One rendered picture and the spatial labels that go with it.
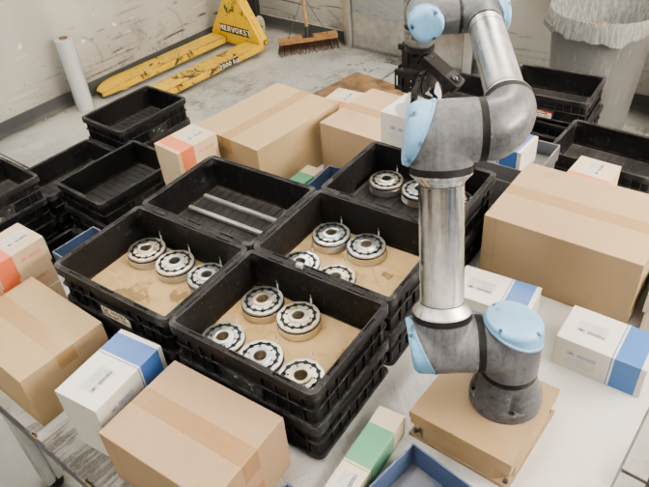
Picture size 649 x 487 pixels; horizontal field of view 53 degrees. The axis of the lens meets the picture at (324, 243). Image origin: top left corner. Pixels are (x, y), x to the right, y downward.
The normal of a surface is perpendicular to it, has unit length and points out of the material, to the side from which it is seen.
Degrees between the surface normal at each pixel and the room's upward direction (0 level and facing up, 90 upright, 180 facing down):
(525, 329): 8
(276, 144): 90
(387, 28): 90
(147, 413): 0
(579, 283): 90
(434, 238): 71
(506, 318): 8
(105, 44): 90
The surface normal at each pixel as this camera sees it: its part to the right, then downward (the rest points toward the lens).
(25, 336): -0.07, -0.78
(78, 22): 0.78, 0.34
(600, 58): -0.26, 0.67
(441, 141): -0.05, 0.32
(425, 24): -0.03, 0.62
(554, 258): -0.58, 0.54
